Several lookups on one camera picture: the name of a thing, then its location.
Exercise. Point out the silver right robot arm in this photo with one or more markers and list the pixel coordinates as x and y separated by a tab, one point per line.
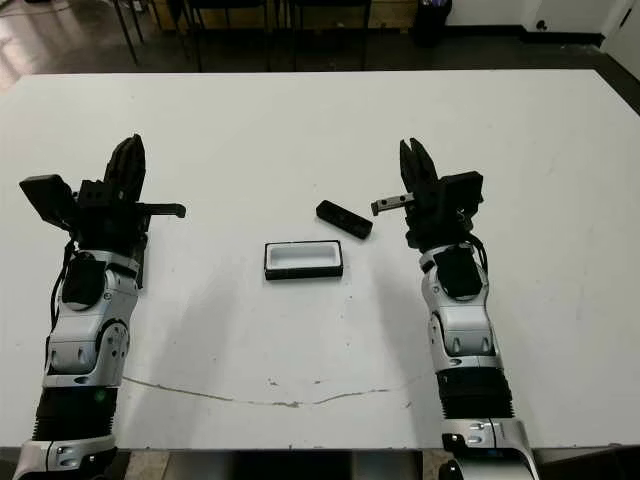
465	325

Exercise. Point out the small round black wall fitting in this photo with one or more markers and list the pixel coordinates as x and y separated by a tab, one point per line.
542	24

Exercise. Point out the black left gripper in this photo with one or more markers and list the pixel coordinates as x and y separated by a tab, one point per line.
110	225

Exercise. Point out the black metal chair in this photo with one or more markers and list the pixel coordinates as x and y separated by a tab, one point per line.
330	4
230	4

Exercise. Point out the black metal table leg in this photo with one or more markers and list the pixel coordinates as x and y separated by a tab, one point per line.
131	45

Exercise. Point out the black trash bin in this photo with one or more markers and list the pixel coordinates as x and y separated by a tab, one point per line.
432	25

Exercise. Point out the dark robot torso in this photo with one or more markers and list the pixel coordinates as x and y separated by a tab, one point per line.
292	467

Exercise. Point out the black camera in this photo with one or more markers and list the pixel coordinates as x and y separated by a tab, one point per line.
345	220

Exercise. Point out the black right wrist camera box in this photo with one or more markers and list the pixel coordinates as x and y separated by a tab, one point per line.
462	190

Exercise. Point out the light wooden cabinet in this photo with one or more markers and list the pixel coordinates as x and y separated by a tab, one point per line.
390	12

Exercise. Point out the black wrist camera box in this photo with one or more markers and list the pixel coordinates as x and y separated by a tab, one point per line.
45	200
462	190

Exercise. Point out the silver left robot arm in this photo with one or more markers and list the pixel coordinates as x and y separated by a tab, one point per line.
85	345

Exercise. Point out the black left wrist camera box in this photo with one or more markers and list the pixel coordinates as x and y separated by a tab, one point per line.
45	200

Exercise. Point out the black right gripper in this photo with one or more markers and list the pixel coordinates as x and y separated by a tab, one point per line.
435	225

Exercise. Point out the white door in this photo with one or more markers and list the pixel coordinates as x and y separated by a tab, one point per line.
622	25

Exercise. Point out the black box with white insert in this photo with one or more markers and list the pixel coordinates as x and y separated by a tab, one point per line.
300	275

